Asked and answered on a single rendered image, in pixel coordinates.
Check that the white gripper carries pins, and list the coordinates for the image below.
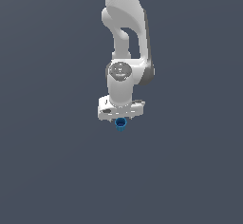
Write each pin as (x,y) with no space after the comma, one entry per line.
(107,110)

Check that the small blue cup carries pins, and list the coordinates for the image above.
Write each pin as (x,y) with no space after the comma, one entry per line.
(120,124)

